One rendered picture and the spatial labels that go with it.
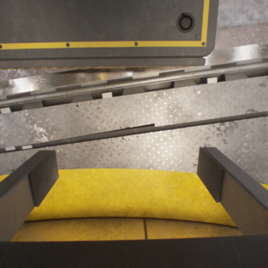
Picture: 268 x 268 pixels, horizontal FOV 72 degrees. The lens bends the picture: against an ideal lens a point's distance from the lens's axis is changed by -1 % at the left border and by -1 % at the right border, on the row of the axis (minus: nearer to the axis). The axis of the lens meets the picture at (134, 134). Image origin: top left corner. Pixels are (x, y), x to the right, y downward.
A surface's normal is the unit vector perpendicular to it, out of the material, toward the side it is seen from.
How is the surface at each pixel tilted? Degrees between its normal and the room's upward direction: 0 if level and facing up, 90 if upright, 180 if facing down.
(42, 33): 0
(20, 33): 0
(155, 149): 0
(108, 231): 90
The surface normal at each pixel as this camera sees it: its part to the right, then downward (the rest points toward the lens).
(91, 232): -0.01, -0.96
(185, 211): 0.02, 0.29
